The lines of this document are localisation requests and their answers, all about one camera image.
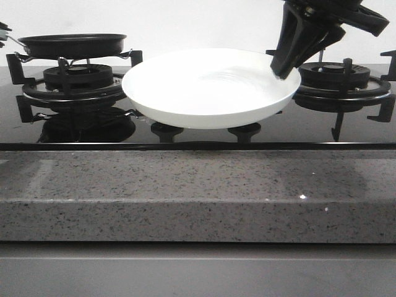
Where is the dark gripper tip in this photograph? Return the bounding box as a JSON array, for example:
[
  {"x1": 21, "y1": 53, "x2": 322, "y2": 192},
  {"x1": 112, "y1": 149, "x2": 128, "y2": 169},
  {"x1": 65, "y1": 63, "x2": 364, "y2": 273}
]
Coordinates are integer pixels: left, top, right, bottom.
[{"x1": 0, "y1": 22, "x2": 12, "y2": 48}]

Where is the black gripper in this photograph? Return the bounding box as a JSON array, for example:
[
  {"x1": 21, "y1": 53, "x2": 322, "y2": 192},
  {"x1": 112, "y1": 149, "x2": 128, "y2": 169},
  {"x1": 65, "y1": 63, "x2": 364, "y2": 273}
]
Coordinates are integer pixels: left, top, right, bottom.
[{"x1": 270, "y1": 0, "x2": 389, "y2": 79}]

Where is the black frying pan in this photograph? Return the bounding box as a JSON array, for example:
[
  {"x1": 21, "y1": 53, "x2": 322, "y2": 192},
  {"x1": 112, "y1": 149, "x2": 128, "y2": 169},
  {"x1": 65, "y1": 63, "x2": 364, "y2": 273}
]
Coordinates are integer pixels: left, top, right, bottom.
[{"x1": 15, "y1": 33, "x2": 127, "y2": 59}]

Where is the white round plate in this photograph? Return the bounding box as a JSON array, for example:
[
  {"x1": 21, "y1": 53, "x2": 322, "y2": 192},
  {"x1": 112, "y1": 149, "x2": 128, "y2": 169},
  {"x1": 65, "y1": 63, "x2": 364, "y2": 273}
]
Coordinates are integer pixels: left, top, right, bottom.
[{"x1": 122, "y1": 48, "x2": 301, "y2": 129}]

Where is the right black gas burner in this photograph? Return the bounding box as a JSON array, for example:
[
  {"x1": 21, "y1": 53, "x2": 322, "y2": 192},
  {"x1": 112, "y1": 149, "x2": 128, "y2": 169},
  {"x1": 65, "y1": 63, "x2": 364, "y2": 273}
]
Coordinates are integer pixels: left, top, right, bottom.
[{"x1": 298, "y1": 62, "x2": 371, "y2": 90}]

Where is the black gas burner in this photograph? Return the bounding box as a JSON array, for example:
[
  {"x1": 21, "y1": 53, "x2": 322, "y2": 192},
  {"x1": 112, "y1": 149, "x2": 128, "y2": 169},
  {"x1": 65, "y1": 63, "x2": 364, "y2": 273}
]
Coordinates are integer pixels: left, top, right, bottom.
[
  {"x1": 298, "y1": 62, "x2": 371, "y2": 90},
  {"x1": 43, "y1": 64, "x2": 113, "y2": 91}
]

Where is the left black pan support grate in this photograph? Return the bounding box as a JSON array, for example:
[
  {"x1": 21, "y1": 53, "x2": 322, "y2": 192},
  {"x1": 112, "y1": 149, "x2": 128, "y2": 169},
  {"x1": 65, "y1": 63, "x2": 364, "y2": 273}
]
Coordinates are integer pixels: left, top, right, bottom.
[{"x1": 6, "y1": 52, "x2": 126, "y2": 123}]

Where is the left black gas burner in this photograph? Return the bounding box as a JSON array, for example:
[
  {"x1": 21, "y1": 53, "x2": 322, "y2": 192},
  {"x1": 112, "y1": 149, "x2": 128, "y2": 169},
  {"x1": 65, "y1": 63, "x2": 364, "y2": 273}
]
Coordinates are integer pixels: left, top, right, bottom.
[{"x1": 43, "y1": 64, "x2": 113, "y2": 91}]

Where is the black glass gas hob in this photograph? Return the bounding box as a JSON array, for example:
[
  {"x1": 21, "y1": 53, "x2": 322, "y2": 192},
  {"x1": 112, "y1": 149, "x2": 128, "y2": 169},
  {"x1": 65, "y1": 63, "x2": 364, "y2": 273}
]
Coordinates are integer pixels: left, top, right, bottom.
[{"x1": 1, "y1": 65, "x2": 395, "y2": 151}]

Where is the grey cabinet front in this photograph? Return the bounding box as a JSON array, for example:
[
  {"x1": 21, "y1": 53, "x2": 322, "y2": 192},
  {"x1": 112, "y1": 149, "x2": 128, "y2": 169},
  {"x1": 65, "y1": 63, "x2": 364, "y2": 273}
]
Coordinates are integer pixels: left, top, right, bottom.
[{"x1": 1, "y1": 243, "x2": 395, "y2": 296}]

